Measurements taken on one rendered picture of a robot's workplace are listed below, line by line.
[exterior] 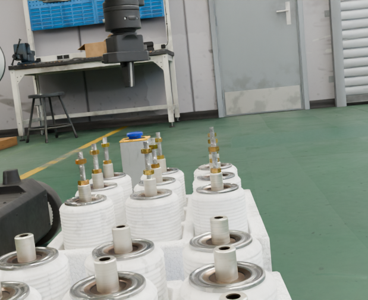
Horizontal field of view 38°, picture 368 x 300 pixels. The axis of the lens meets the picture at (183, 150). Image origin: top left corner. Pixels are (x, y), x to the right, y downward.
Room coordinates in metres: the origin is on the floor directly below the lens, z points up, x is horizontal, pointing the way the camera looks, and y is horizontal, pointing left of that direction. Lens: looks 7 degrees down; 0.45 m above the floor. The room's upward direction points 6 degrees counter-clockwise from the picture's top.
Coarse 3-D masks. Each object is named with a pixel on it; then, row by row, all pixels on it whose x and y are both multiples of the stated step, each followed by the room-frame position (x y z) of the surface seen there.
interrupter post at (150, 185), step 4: (144, 180) 0.93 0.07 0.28; (148, 180) 0.93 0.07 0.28; (152, 180) 0.93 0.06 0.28; (144, 184) 0.93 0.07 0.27; (148, 184) 0.93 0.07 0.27; (152, 184) 0.93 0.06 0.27; (144, 188) 0.94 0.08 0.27; (148, 188) 0.93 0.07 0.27; (152, 188) 0.93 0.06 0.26; (156, 188) 0.94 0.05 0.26; (144, 192) 0.94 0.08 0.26; (148, 192) 0.93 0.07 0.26; (152, 192) 0.93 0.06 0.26; (156, 192) 0.94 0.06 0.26
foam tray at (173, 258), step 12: (252, 204) 1.09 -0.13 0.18; (192, 216) 1.04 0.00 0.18; (252, 216) 0.99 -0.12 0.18; (192, 228) 0.95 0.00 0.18; (252, 228) 0.92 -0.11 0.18; (264, 228) 0.91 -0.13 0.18; (60, 240) 0.96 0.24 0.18; (180, 240) 0.88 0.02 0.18; (264, 240) 0.85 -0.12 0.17; (72, 252) 0.88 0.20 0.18; (84, 252) 0.87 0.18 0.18; (168, 252) 0.86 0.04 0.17; (180, 252) 0.86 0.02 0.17; (264, 252) 0.85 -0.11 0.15; (72, 264) 0.87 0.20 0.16; (168, 264) 0.86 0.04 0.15; (180, 264) 0.86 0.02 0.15; (264, 264) 0.85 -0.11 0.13; (72, 276) 0.87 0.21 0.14; (84, 276) 0.87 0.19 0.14; (168, 276) 0.86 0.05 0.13; (180, 276) 0.86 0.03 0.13
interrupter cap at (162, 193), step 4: (136, 192) 0.96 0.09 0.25; (140, 192) 0.96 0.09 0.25; (160, 192) 0.95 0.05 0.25; (164, 192) 0.94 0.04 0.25; (168, 192) 0.94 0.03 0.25; (132, 196) 0.93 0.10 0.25; (136, 196) 0.93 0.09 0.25; (140, 196) 0.92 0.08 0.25; (144, 196) 0.93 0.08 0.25; (148, 196) 0.92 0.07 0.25; (152, 196) 0.91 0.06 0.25; (156, 196) 0.91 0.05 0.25; (160, 196) 0.91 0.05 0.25; (164, 196) 0.91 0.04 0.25; (140, 200) 0.91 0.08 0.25; (144, 200) 0.90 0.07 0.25
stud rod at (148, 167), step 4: (144, 144) 0.94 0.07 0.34; (148, 144) 0.94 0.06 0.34; (144, 148) 0.94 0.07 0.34; (144, 156) 0.94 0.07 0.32; (148, 156) 0.94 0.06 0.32; (144, 160) 0.94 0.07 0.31; (148, 160) 0.94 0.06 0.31; (148, 164) 0.94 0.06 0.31; (148, 168) 0.94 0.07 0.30; (148, 176) 0.94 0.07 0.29
